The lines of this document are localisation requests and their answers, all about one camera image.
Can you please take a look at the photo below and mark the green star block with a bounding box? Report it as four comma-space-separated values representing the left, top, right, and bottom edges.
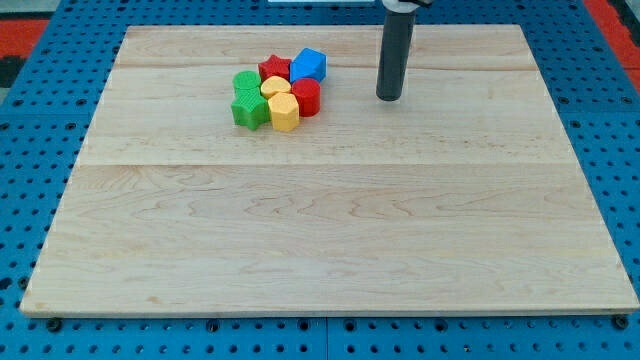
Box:
231, 88, 270, 131

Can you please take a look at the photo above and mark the yellow hexagon block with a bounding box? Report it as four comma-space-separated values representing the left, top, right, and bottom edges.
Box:
268, 93, 300, 132

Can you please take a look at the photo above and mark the yellow heart block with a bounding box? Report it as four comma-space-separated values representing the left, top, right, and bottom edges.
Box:
260, 76, 291, 99

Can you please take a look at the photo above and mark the blue pentagon block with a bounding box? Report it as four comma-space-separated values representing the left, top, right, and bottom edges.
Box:
289, 48, 327, 83

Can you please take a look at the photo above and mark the red cylinder block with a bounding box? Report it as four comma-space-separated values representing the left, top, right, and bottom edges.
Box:
291, 78, 321, 117

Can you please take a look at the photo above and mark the red star block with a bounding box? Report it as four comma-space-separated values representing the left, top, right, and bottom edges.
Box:
258, 54, 292, 81

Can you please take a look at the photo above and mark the green cylinder block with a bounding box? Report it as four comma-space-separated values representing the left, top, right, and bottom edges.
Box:
232, 70, 262, 95

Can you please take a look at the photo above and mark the light wooden board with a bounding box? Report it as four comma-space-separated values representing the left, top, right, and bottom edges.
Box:
20, 25, 639, 318

